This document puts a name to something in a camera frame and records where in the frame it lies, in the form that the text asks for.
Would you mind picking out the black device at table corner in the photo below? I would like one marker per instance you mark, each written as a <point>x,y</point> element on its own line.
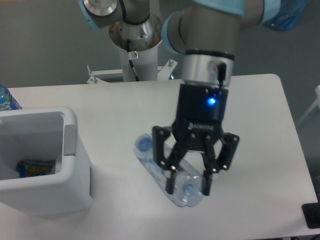
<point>311,212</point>

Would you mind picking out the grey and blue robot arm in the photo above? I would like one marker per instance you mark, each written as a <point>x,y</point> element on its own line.
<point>206,33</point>

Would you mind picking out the clear plastic bottle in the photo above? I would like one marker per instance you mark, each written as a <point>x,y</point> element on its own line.
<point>187,190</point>

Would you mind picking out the blue labelled bottle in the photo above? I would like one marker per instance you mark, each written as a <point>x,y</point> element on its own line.
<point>7,101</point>

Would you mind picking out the blue snack wrapper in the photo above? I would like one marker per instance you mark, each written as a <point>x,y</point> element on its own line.
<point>34,168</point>

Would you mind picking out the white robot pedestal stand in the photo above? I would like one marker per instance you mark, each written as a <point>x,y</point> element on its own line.
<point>138,48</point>

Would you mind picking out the blue plastic bag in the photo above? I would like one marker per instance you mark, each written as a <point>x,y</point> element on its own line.
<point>282,15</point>

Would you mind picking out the white tissue paper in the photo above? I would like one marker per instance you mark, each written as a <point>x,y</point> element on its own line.
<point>58,165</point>

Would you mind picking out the white frame at right edge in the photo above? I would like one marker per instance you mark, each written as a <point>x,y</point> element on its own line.
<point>312,109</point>

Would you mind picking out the white plastic trash can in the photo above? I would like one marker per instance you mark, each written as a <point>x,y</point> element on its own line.
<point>44,134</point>

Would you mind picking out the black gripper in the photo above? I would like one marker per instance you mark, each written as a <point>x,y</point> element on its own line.
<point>200,117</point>

